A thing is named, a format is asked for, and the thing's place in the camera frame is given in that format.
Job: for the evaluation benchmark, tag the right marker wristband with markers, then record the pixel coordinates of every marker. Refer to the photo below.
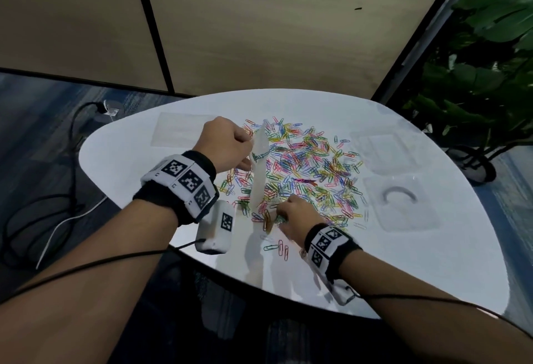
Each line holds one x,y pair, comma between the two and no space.
329,247

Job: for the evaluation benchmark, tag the floor power socket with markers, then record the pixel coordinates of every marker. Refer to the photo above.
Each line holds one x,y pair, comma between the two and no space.
109,109

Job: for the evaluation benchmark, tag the pile of coloured paper clips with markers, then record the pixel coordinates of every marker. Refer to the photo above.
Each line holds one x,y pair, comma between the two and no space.
308,164

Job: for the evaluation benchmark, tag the marker wristband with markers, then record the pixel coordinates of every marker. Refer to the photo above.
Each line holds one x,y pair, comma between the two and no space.
329,247
183,184

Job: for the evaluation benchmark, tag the black plant stand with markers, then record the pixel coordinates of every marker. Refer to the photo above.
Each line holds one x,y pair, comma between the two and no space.
483,168

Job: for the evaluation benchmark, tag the person's left hand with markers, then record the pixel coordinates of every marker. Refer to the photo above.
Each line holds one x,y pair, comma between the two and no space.
225,145

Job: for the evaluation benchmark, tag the green leafy plant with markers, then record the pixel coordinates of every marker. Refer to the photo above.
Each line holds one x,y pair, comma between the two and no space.
479,76

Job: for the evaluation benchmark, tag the person's right hand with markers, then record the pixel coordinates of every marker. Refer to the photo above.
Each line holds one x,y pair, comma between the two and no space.
300,218

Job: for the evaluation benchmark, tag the left marker wristband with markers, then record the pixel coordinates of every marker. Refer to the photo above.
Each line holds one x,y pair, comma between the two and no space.
183,184

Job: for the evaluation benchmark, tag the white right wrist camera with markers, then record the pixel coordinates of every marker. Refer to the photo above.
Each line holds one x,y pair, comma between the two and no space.
341,293

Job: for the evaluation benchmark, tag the person's right forearm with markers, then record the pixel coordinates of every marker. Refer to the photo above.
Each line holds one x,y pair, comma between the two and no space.
437,322

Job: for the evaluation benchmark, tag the clear plastic bag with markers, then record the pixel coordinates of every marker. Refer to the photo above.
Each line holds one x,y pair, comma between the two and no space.
259,168
183,130

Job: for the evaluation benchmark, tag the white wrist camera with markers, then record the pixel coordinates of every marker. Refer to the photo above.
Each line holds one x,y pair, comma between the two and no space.
341,293
214,230

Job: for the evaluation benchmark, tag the clear plastic box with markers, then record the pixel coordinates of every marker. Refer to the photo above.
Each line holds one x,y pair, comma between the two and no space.
404,218

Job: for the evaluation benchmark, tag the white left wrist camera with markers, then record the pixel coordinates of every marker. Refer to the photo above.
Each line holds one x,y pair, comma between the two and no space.
214,230

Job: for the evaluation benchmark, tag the person's left forearm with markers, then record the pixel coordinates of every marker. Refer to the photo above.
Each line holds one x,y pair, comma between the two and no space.
83,293

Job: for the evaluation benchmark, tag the clear plastic box lid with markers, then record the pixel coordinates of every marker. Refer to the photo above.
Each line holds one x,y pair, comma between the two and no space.
385,151

